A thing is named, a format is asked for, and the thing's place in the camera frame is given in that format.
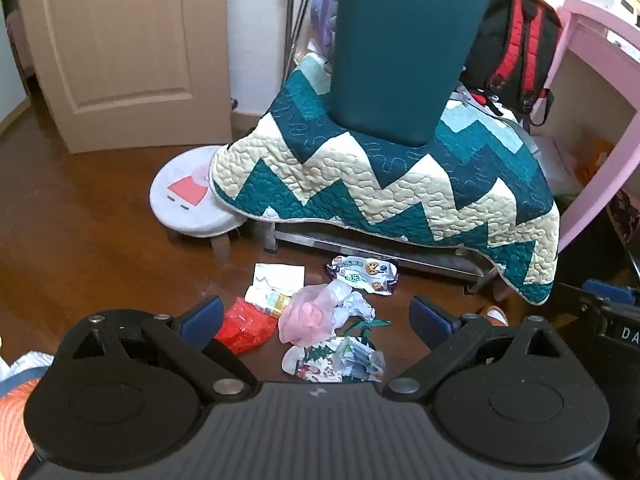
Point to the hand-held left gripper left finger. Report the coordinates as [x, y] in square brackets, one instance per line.
[200, 322]

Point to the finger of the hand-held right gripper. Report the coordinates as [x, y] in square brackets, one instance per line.
[607, 290]
[575, 300]

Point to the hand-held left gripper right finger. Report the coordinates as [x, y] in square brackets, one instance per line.
[430, 320]

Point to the red plastic wrapper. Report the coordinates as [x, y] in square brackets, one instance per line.
[245, 330]

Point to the yellow white wrapper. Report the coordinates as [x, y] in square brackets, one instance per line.
[270, 302]

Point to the white tissue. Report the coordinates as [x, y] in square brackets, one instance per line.
[352, 305]

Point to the clear plastic wrapper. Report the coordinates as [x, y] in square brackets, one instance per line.
[360, 360]

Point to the purple white snack packet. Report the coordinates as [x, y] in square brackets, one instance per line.
[360, 272]

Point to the white paper sheet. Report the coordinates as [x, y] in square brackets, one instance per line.
[280, 275]

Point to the pink plastic bag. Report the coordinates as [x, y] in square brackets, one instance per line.
[305, 315]

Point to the printed bag with green ribbon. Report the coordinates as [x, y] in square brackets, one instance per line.
[317, 369]

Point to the teal plastic bin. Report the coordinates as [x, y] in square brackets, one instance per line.
[400, 60]

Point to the orange white slipper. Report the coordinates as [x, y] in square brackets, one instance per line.
[495, 315]

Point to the round white cartoon stool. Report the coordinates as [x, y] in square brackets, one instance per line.
[185, 200]

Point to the orange item under desk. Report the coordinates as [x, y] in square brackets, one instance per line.
[595, 160]

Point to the white bag under desk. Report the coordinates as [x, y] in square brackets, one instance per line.
[555, 165]

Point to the teal cream zigzag quilt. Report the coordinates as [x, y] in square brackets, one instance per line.
[350, 185]

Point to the orange white striped clothing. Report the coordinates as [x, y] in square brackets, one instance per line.
[15, 410]

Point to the pink desk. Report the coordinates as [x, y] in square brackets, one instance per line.
[580, 35]

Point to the red black backpack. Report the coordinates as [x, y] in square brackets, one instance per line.
[505, 35]

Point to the beige wooden door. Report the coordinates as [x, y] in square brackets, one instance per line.
[125, 50]

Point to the purple grey backpack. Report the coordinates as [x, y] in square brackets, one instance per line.
[325, 15]

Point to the black metal bench frame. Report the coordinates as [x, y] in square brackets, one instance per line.
[400, 256]

